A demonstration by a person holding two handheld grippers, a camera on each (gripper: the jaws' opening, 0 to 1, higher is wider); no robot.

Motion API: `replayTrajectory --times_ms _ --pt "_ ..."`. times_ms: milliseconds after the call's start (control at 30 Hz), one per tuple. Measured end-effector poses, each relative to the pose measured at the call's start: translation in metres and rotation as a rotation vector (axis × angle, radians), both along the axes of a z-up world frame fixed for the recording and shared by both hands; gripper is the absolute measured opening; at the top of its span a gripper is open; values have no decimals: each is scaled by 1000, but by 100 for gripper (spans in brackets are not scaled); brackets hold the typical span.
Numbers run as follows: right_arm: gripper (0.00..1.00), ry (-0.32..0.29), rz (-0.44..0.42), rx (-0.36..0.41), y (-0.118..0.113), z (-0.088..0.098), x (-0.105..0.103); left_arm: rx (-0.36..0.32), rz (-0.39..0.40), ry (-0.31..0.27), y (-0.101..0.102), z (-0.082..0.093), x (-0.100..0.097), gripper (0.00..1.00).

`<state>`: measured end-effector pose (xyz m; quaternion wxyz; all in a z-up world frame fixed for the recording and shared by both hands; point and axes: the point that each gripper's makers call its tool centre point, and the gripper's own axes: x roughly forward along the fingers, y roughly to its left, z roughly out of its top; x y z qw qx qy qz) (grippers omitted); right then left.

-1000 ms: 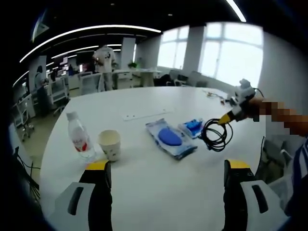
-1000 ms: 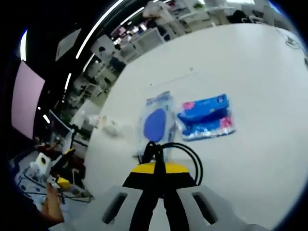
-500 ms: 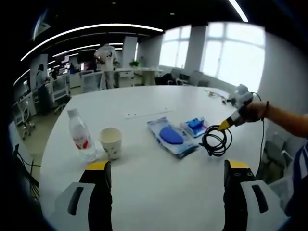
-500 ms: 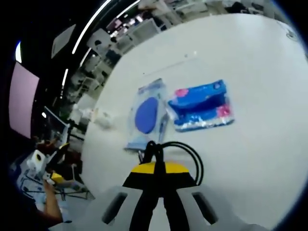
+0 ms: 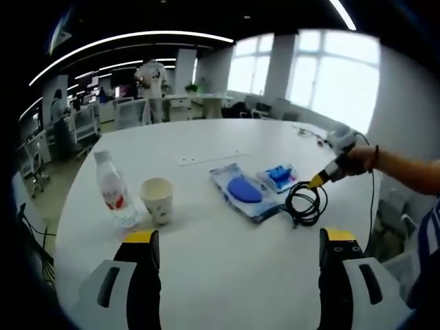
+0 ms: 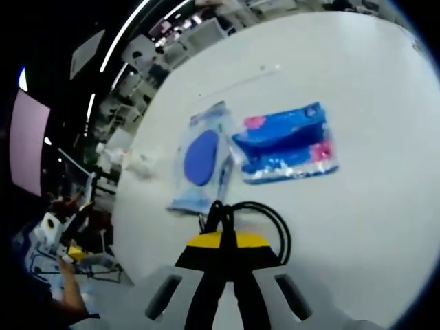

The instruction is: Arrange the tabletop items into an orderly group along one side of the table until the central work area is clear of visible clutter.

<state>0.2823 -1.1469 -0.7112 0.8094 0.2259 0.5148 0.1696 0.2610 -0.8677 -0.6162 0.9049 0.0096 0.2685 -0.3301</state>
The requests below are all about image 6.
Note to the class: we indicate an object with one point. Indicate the person's left hand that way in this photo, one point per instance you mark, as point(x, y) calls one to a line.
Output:
point(67, 265)

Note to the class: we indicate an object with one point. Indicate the large pink wall screen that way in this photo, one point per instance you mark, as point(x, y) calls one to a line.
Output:
point(29, 144)

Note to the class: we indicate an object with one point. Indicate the blue oval pad packet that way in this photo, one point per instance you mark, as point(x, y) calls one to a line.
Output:
point(201, 161)

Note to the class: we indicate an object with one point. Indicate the long curved ceiling light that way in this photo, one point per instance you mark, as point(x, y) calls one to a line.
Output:
point(120, 38)

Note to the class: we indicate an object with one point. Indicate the white paper cup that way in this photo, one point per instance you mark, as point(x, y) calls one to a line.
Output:
point(141, 166)

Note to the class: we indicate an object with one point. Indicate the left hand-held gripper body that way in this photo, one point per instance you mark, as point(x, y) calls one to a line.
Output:
point(49, 228)

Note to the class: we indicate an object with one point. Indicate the blue tissue packet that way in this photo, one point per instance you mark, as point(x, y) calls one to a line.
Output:
point(285, 144)

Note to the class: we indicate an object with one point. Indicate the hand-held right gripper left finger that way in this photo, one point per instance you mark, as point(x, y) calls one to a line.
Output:
point(172, 302)

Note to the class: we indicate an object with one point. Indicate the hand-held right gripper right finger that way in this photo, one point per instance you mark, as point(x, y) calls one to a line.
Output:
point(275, 302)

